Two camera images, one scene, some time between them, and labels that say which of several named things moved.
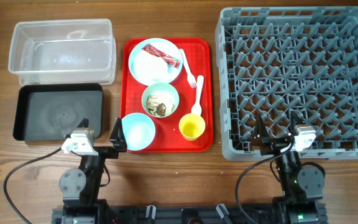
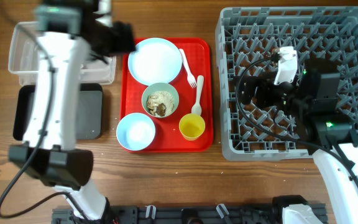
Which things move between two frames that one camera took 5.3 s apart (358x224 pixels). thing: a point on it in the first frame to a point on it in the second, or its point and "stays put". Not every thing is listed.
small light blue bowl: [138, 130] stays put
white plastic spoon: [197, 108] stays put
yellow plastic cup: [191, 126] stays put
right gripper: [261, 137] to [266, 84]
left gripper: [117, 138] to [125, 42]
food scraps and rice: [160, 104] stays put
